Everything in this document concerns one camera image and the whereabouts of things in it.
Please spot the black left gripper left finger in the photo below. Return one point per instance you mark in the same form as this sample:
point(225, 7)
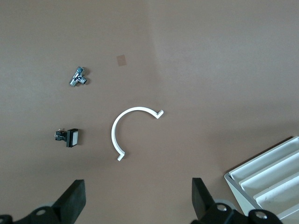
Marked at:
point(74, 198)

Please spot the black square white-faced push button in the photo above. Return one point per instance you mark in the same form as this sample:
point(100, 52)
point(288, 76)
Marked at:
point(70, 137)

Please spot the brown tape patch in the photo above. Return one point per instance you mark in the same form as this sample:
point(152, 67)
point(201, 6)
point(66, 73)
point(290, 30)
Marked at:
point(121, 60)

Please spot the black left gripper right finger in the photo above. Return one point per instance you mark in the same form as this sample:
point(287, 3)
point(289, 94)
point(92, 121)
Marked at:
point(201, 198)

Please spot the white curved plastic clip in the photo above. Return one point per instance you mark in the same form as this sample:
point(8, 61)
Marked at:
point(113, 134)

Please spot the white plastic drawer cabinet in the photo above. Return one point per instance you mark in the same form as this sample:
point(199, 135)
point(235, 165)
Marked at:
point(234, 193)

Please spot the small blue potentiometer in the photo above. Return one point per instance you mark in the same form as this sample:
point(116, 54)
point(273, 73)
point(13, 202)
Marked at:
point(78, 77)

